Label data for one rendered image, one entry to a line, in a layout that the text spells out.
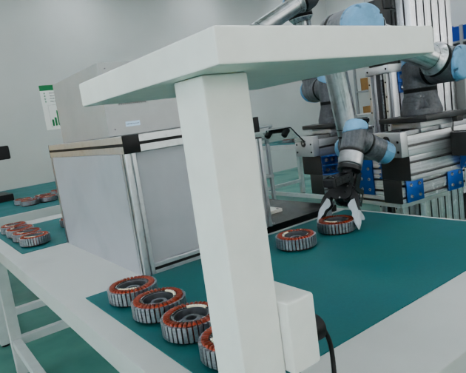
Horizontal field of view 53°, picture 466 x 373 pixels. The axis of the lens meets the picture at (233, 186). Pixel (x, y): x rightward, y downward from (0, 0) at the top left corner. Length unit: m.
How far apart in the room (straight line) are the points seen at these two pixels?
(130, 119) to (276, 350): 0.92
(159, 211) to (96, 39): 6.13
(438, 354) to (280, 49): 0.50
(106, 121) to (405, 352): 0.94
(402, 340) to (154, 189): 0.72
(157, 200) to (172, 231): 0.09
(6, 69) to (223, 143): 6.41
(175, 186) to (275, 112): 7.66
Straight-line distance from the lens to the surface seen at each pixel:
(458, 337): 0.82
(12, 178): 6.75
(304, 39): 0.50
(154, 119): 1.38
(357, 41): 0.56
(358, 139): 1.49
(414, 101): 1.86
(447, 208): 2.26
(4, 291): 2.56
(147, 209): 1.23
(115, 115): 1.33
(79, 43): 7.18
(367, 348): 0.78
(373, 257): 1.17
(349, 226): 1.38
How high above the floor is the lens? 1.12
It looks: 8 degrees down
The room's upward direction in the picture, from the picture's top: 8 degrees counter-clockwise
